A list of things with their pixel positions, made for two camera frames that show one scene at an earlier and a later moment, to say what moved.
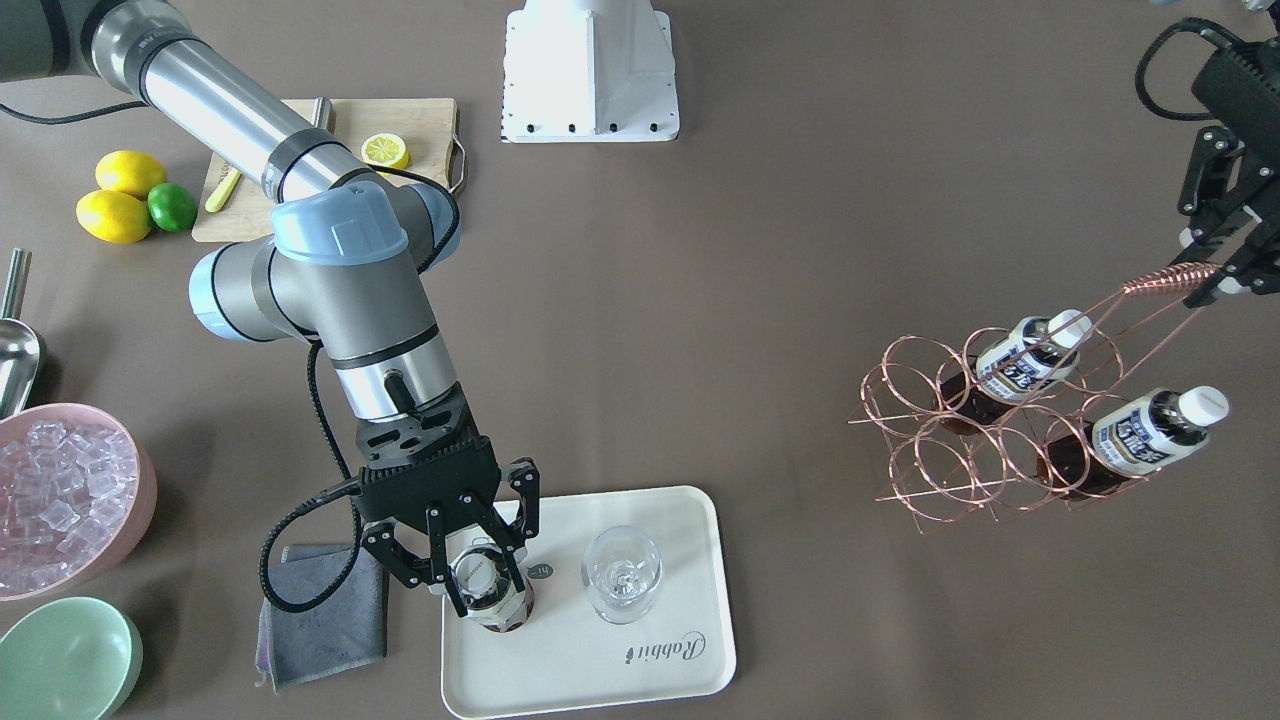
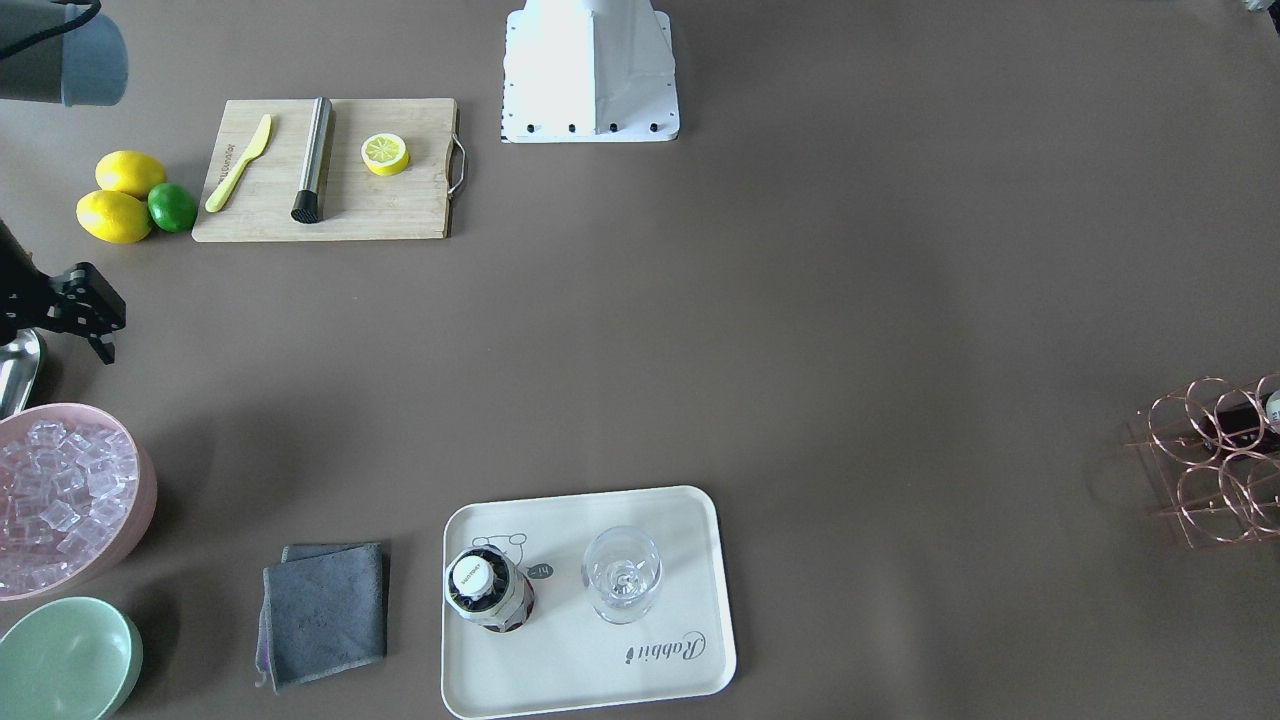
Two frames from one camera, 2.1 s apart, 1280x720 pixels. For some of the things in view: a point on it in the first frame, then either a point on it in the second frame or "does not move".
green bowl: [74, 658] does not move
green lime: [171, 206] does not move
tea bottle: [1037, 352] -> [1252, 425]
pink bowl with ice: [76, 486] does not move
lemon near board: [129, 171] does not move
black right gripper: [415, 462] -> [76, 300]
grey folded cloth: [345, 630] does not move
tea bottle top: [483, 580] does not move
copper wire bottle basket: [995, 423] -> [1210, 457]
